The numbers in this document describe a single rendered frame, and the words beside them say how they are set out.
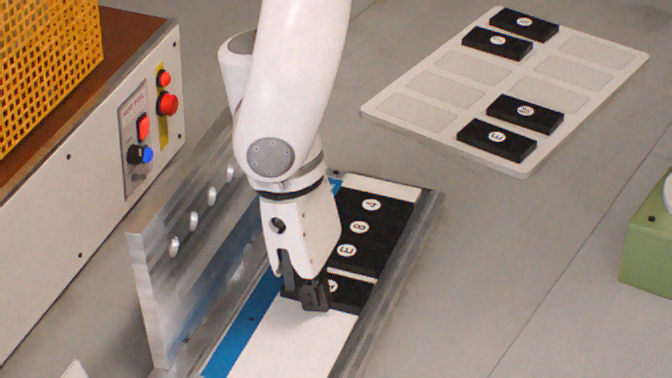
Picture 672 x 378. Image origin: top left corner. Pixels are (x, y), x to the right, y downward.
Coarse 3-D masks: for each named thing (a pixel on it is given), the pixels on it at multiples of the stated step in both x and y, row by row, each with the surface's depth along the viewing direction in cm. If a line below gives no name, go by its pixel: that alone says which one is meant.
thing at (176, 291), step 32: (224, 128) 143; (192, 160) 138; (224, 160) 147; (160, 192) 134; (192, 192) 140; (224, 192) 148; (160, 224) 131; (192, 224) 142; (224, 224) 149; (256, 224) 155; (160, 256) 132; (192, 256) 142; (224, 256) 147; (160, 288) 133; (192, 288) 140; (224, 288) 149; (160, 320) 134; (192, 320) 141; (160, 352) 136
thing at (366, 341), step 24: (432, 192) 167; (432, 216) 163; (264, 240) 159; (408, 240) 159; (240, 264) 154; (264, 264) 155; (408, 264) 155; (240, 288) 151; (384, 288) 152; (216, 312) 148; (384, 312) 148; (192, 336) 144; (216, 336) 144; (360, 336) 145; (192, 360) 141; (360, 360) 142
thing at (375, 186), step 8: (352, 176) 168; (360, 176) 168; (344, 184) 167; (352, 184) 167; (360, 184) 167; (368, 184) 167; (376, 184) 167; (384, 184) 167; (392, 184) 167; (400, 184) 167; (376, 192) 165; (384, 192) 165; (392, 192) 166; (400, 192) 166; (408, 192) 166; (416, 192) 165; (408, 200) 164; (416, 200) 165
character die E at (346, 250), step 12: (348, 240) 157; (360, 240) 157; (336, 252) 155; (348, 252) 155; (360, 252) 156; (372, 252) 156; (384, 252) 156; (336, 264) 154; (348, 264) 153; (360, 264) 154; (372, 264) 154; (384, 264) 154; (372, 276) 153
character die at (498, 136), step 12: (480, 120) 182; (456, 132) 179; (468, 132) 179; (480, 132) 179; (492, 132) 179; (504, 132) 179; (468, 144) 179; (480, 144) 177; (492, 144) 177; (504, 144) 177; (516, 144) 177; (528, 144) 177; (504, 156) 176; (516, 156) 175
